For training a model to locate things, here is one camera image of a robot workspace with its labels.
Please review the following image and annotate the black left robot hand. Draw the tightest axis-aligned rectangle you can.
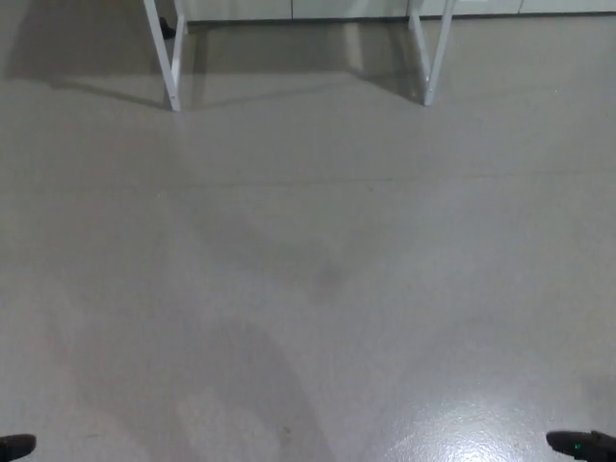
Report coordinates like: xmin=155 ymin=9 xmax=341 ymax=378
xmin=0 ymin=433 xmax=38 ymax=462

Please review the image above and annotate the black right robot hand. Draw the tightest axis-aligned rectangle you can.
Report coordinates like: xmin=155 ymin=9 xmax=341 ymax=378
xmin=546 ymin=429 xmax=616 ymax=462

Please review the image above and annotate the white low cabinet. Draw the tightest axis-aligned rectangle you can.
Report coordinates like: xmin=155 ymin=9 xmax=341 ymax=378
xmin=185 ymin=0 xmax=616 ymax=23

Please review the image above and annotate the white table leg frame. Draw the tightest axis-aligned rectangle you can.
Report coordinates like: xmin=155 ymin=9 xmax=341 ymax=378
xmin=142 ymin=0 xmax=189 ymax=113
xmin=408 ymin=0 xmax=456 ymax=107

